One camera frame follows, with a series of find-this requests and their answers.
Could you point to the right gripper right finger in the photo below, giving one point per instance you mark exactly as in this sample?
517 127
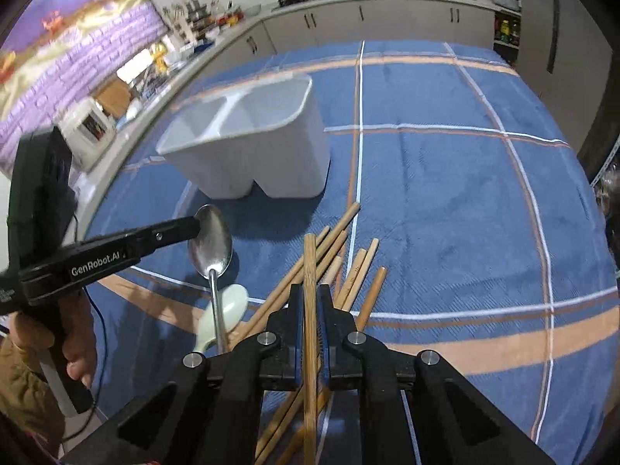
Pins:
415 409

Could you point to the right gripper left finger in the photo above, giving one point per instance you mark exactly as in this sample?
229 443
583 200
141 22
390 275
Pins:
209 411

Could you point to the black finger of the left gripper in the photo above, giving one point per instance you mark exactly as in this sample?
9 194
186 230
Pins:
75 266

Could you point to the wooden chopstick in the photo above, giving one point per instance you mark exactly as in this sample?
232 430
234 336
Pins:
295 275
360 275
341 228
368 305
357 263
310 350
332 271

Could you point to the white plastic spoon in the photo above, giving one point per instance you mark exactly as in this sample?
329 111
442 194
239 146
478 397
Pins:
234 301

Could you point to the metal spoon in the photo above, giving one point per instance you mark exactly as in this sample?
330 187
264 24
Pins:
211 253

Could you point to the grey lower kitchen cabinets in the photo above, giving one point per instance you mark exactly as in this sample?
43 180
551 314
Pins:
357 20

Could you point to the person's left hand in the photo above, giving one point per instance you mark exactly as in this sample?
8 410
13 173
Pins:
78 346

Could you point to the white rice cooker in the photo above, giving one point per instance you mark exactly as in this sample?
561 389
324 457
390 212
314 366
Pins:
88 132

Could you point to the wooden chopstick on table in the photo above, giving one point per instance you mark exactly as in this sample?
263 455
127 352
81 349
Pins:
360 275
368 305
332 271
295 275
357 263
341 228

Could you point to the wooden cutting board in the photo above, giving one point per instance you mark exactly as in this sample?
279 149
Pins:
114 96

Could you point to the landscape window blind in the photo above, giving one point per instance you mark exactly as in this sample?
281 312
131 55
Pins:
61 51

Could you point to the white two-compartment utensil holder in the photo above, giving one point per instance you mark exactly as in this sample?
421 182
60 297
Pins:
266 133

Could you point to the grey refrigerator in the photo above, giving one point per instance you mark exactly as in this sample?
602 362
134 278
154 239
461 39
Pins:
565 59

